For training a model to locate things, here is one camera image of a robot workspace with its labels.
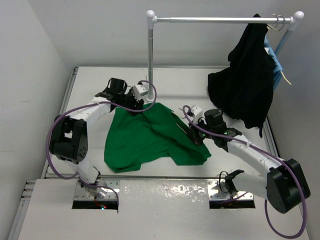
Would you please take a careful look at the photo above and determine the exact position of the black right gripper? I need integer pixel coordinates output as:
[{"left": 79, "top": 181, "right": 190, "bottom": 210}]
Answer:
[{"left": 186, "top": 117, "right": 215, "bottom": 144}]

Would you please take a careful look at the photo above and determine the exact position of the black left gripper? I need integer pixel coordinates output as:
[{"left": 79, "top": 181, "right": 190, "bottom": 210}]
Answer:
[{"left": 117, "top": 87, "right": 144, "bottom": 115}]

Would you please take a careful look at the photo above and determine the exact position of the green t-shirt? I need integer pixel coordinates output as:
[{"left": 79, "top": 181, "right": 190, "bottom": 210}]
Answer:
[{"left": 104, "top": 102, "right": 211, "bottom": 173}]

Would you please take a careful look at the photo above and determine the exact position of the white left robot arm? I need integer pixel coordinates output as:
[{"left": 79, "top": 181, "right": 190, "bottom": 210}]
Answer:
[{"left": 46, "top": 77, "right": 149, "bottom": 185}]

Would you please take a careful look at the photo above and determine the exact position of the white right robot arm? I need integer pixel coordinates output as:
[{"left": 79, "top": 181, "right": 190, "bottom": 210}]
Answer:
[{"left": 182, "top": 106, "right": 311, "bottom": 214}]

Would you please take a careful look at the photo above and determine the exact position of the black hanging t-shirt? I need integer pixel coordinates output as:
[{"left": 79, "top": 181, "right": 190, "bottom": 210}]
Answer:
[{"left": 207, "top": 23, "right": 275, "bottom": 136}]

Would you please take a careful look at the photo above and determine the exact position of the light blue hanging shirt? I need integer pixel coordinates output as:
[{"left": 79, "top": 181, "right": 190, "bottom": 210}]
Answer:
[{"left": 264, "top": 36, "right": 283, "bottom": 90}]

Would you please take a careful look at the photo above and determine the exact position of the silver clothes rack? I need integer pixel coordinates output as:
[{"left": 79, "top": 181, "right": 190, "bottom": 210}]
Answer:
[{"left": 146, "top": 10, "right": 305, "bottom": 101}]

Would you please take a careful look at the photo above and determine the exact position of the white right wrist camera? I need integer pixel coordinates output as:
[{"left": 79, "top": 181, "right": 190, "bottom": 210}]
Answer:
[{"left": 191, "top": 105, "right": 203, "bottom": 124}]

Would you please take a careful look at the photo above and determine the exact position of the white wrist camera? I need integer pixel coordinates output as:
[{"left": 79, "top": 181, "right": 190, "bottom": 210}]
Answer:
[
  {"left": 191, "top": 105, "right": 203, "bottom": 124},
  {"left": 132, "top": 84, "right": 149, "bottom": 101}
]

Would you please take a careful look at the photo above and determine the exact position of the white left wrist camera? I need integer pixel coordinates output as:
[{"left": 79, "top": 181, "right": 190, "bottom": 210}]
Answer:
[{"left": 132, "top": 84, "right": 149, "bottom": 101}]

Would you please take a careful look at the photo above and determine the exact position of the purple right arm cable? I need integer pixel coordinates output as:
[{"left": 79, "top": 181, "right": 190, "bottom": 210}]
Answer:
[{"left": 181, "top": 104, "right": 308, "bottom": 238}]

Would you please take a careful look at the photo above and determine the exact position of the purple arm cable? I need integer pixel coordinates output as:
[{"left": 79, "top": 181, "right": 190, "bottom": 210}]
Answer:
[
  {"left": 46, "top": 79, "right": 158, "bottom": 207},
  {"left": 181, "top": 104, "right": 308, "bottom": 238}
]

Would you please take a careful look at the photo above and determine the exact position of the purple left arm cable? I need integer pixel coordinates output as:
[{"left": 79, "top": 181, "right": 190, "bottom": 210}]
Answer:
[{"left": 46, "top": 79, "right": 158, "bottom": 207}]

